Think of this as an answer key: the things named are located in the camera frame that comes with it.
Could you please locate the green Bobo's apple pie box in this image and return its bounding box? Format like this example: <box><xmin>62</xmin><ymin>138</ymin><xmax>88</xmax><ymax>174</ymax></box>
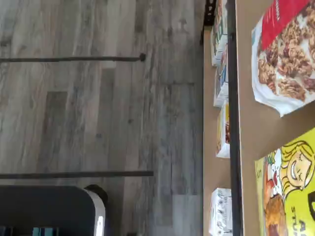
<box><xmin>254</xmin><ymin>127</ymin><xmax>315</xmax><ymax>236</ymax></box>

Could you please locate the white box with granola picture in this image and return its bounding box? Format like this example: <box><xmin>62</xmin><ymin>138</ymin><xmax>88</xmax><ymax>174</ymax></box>
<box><xmin>216</xmin><ymin>102</ymin><xmax>231</xmax><ymax>158</ymax></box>

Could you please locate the white box with colourful print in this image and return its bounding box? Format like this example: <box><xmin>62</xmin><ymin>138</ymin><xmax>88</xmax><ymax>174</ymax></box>
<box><xmin>213</xmin><ymin>65</ymin><xmax>229</xmax><ymax>108</ymax></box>
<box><xmin>210</xmin><ymin>0</ymin><xmax>228</xmax><ymax>67</ymax></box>

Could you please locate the black metal shelf rack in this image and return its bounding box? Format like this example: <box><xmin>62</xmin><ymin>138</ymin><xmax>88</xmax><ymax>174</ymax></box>
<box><xmin>199</xmin><ymin>0</ymin><xmax>315</xmax><ymax>236</ymax></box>

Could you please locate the white organic pantry box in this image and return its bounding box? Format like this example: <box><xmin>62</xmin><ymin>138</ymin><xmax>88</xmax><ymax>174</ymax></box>
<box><xmin>208</xmin><ymin>188</ymin><xmax>232</xmax><ymax>235</ymax></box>

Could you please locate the thin black table leg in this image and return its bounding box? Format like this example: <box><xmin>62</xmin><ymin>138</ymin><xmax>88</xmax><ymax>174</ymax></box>
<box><xmin>0</xmin><ymin>53</ymin><xmax>146</xmax><ymax>62</ymax></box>
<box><xmin>0</xmin><ymin>171</ymin><xmax>155</xmax><ymax>179</ymax></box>

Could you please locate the red purely elizabeth granola bag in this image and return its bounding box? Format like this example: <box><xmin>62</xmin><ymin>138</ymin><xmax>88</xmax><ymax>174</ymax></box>
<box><xmin>251</xmin><ymin>0</ymin><xmax>315</xmax><ymax>118</ymax></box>

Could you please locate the dark cart with white edge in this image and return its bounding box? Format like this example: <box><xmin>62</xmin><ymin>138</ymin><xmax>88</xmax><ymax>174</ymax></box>
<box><xmin>0</xmin><ymin>184</ymin><xmax>109</xmax><ymax>236</ymax></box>

